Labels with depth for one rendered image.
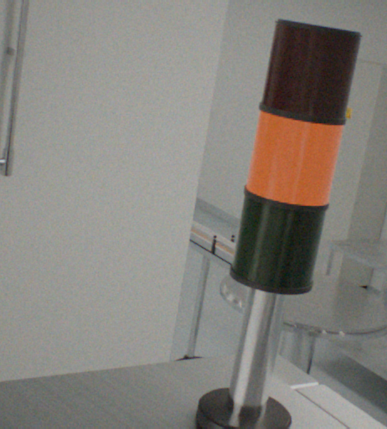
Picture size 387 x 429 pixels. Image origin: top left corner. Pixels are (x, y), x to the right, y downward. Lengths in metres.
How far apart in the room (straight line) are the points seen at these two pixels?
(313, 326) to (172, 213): 2.07
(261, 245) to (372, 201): 7.10
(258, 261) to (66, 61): 1.51
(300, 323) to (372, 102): 3.49
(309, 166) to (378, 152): 7.00
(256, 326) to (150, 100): 1.60
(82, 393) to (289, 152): 0.21
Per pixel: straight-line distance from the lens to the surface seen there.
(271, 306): 0.51
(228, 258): 5.04
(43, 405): 0.55
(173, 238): 2.23
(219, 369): 0.63
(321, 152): 0.48
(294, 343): 4.60
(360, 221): 7.56
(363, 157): 7.38
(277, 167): 0.48
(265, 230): 0.49
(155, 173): 2.14
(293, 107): 0.47
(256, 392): 0.53
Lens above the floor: 2.35
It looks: 14 degrees down
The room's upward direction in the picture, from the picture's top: 9 degrees clockwise
